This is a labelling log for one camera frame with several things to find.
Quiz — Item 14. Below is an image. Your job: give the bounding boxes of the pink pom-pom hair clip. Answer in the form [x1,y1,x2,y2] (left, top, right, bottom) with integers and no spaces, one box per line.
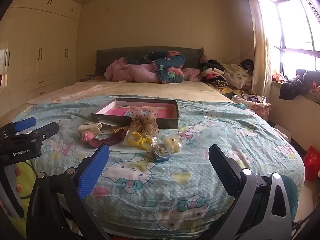
[80,131,97,143]

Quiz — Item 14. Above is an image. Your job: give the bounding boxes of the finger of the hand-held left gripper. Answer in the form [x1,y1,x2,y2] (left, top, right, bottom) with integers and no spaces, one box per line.
[25,122,60,143]
[0,117,37,137]

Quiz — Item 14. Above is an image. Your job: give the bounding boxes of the dotted mesh bow hair ties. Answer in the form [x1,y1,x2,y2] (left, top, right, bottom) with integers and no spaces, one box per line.
[129,106,160,137]

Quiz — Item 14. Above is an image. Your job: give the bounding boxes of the pile of clothes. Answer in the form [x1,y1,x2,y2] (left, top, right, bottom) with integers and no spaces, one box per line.
[200,55,254,90]

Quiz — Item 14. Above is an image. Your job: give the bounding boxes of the dark clothes on sill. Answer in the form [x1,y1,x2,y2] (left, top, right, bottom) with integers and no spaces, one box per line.
[279,69,320,100]

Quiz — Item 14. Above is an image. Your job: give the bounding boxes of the cream wardrobe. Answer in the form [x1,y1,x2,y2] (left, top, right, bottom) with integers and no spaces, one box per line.
[0,0,82,118]

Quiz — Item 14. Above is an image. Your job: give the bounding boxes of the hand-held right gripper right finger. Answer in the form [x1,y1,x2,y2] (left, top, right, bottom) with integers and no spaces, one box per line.
[208,144,293,240]

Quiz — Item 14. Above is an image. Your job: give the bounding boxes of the pink fuzzy pillow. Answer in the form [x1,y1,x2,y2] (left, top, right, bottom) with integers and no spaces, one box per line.
[184,67,202,82]

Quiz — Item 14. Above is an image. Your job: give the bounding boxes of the maroon long hair clip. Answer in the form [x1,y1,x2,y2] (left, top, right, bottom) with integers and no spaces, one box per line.
[89,130,128,148]

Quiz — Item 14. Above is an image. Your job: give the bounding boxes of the red bag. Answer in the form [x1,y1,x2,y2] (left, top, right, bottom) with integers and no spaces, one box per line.
[303,145,320,182]

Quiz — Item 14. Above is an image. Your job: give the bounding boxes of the dark grey tray pink lining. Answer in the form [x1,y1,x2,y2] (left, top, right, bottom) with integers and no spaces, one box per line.
[91,97,179,130]

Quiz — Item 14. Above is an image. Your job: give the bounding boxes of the purple clothes heap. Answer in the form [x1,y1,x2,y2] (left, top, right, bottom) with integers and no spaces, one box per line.
[231,94,270,120]

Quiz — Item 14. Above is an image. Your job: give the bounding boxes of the small yellow hair clip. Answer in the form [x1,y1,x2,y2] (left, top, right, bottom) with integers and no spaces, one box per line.
[162,136,182,153]

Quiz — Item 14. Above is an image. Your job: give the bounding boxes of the cream hair claw clip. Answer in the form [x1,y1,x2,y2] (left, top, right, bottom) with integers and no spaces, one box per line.
[77,122,103,134]

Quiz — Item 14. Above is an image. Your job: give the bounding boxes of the pink quilt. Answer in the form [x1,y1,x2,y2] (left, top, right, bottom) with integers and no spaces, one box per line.
[104,57,163,82]

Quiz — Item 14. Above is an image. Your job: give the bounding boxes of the window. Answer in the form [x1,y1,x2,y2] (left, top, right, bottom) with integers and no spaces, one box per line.
[260,0,320,80]

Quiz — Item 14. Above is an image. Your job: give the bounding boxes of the beige bed sheet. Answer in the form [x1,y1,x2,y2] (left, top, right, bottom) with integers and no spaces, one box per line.
[25,80,235,105]

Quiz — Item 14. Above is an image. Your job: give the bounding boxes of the cream curtain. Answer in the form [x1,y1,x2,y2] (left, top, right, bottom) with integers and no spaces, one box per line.
[246,0,273,97]

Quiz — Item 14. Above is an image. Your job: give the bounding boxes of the pink and floral bedding pile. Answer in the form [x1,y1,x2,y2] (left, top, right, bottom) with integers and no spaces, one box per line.
[94,47,204,77]

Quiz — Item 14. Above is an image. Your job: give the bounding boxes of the peach floral sheet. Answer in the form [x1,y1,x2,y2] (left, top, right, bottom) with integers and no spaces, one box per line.
[26,84,110,104]

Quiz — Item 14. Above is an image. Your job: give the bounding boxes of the cartoon cat printed blanket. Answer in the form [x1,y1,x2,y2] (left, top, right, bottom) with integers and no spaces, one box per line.
[12,95,305,238]

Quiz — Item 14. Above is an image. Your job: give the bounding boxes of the yellow bracelets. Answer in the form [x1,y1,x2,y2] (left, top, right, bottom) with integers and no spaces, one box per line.
[124,131,155,150]

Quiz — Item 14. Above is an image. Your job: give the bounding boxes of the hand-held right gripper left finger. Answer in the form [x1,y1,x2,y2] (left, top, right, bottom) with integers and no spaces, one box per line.
[26,144,113,240]

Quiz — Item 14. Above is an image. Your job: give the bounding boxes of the dark blue floral quilt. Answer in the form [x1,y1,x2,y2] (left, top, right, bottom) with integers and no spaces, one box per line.
[125,51,186,84]

